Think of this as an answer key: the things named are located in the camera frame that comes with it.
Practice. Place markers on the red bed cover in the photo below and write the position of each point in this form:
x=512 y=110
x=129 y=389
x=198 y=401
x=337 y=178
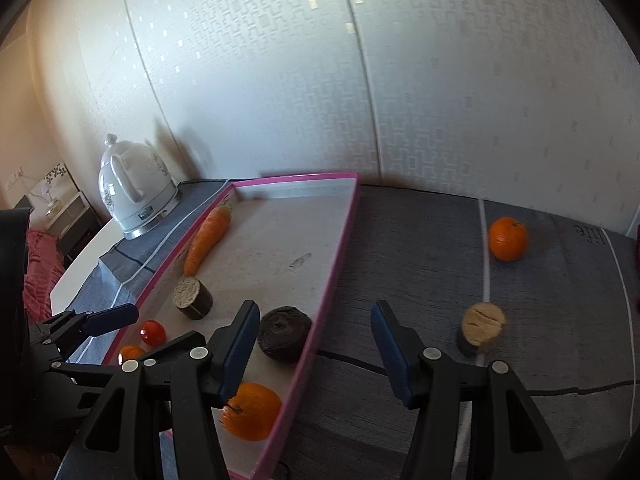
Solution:
x=44 y=269

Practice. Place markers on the dark purple beet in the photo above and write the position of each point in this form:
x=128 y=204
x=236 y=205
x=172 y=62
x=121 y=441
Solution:
x=282 y=334

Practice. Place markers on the large orange fruit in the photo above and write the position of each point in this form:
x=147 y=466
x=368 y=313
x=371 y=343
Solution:
x=251 y=413

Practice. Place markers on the pale cut eggplant piece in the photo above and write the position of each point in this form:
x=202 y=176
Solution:
x=480 y=329

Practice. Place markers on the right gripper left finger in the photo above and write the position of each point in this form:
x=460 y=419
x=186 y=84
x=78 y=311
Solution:
x=190 y=377

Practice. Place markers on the red tomato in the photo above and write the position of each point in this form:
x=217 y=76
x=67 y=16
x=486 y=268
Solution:
x=153 y=334

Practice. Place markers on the dark eggplant cylinder piece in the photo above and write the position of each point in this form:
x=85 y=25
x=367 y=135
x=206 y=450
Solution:
x=192 y=298

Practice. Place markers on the bedside cabinet with vase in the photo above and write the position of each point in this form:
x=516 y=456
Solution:
x=59 y=208

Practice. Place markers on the white electric kettle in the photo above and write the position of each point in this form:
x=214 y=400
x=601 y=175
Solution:
x=135 y=186

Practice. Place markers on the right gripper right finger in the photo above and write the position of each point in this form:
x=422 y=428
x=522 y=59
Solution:
x=509 y=437

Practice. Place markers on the orange carrot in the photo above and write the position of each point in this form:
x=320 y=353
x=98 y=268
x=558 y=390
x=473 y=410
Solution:
x=209 y=234

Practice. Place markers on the small orange fruit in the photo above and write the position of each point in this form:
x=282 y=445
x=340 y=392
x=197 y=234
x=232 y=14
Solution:
x=129 y=352

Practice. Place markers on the pink rimmed white tray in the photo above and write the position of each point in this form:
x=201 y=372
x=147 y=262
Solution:
x=283 y=248

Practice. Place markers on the grey patterned tablecloth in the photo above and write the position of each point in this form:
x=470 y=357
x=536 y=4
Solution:
x=571 y=334

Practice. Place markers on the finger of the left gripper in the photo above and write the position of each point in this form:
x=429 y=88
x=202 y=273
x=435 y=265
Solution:
x=69 y=329
x=173 y=349

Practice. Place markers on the orange with stem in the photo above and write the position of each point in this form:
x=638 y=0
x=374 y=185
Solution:
x=508 y=239

